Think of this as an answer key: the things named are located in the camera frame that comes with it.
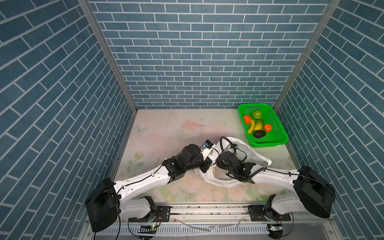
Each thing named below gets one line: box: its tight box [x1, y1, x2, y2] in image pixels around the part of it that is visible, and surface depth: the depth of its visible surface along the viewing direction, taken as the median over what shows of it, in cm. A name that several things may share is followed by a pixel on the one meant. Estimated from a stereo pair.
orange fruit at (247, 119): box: [243, 115, 251, 125], surface depth 110 cm
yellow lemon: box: [254, 119, 264, 131], surface depth 110 cm
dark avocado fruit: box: [253, 130, 266, 139], surface depth 104 cm
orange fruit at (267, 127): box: [264, 123, 272, 132], surface depth 107 cm
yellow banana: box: [248, 119, 255, 134], surface depth 108 cm
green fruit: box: [252, 110, 262, 120], surface depth 114 cm
